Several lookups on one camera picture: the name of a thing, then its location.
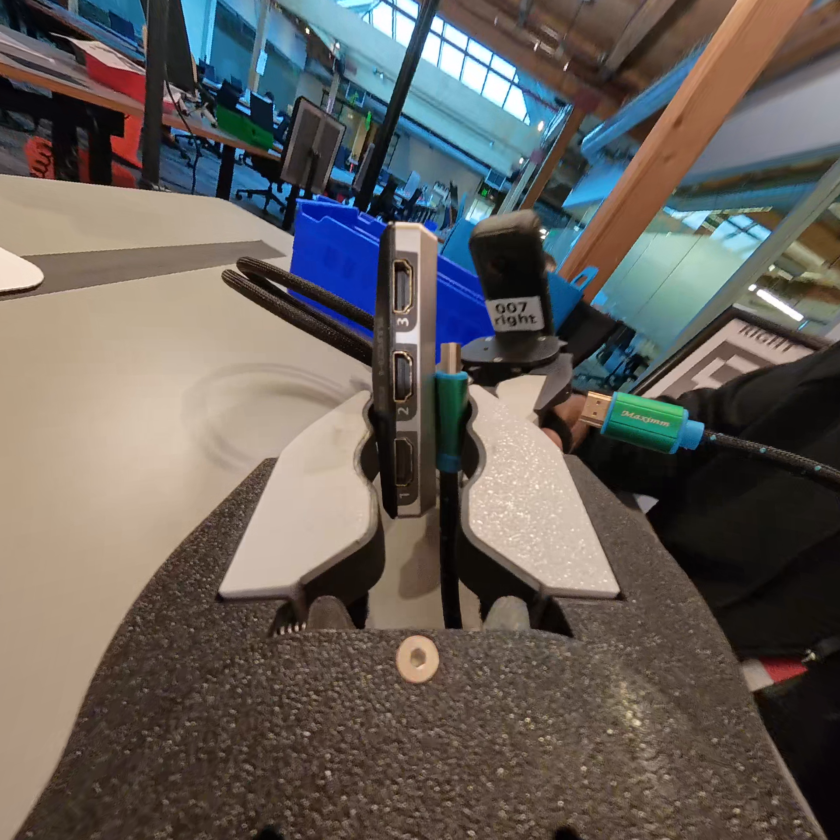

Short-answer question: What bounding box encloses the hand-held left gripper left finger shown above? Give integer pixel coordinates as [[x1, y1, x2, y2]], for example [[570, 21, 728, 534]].
[[217, 390, 387, 601]]

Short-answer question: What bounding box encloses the black metal pole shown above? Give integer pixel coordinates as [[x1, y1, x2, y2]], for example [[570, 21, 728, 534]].
[[143, 0, 173, 188], [354, 0, 441, 211]]

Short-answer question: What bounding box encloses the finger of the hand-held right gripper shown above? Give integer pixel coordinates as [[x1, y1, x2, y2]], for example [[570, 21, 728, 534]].
[[494, 378, 546, 429]]

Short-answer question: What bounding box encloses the white monitor stand base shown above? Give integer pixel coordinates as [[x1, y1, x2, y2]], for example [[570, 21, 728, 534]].
[[0, 248, 46, 295]]

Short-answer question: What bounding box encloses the blue plastic bin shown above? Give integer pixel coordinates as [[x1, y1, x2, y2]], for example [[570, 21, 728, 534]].
[[292, 200, 585, 368]]

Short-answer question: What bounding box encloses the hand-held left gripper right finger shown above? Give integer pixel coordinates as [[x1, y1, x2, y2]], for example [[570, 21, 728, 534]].
[[461, 386, 622, 599]]

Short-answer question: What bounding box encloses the green plastic box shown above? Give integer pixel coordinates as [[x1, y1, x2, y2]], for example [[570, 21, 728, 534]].
[[217, 105, 275, 153]]

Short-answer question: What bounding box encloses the wooden ceiling beam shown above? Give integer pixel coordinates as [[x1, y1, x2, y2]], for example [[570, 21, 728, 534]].
[[558, 0, 815, 296]]

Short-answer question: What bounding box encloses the person's right hand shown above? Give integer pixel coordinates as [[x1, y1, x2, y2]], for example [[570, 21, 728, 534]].
[[542, 394, 595, 454]]

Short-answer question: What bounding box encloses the grey multi-port switch box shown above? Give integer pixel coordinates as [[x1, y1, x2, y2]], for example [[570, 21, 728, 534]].
[[371, 222, 442, 519]]

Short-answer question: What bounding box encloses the red plastic box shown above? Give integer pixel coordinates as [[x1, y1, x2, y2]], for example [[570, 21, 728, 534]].
[[85, 56, 147, 99]]

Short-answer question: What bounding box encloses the black framed printed sign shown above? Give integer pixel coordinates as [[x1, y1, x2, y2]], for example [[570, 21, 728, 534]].
[[630, 307, 831, 401]]

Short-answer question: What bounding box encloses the black braided cable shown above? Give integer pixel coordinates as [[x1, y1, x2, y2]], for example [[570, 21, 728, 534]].
[[222, 257, 378, 366]]

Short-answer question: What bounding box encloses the person's right forearm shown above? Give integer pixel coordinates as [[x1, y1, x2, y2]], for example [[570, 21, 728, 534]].
[[577, 341, 840, 664]]

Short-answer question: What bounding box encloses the green plug braided cable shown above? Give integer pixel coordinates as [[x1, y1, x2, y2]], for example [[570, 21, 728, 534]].
[[584, 390, 840, 490], [433, 343, 471, 630]]

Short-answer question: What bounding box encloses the black computer monitor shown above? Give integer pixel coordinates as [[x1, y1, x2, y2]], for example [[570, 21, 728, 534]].
[[281, 97, 347, 196]]

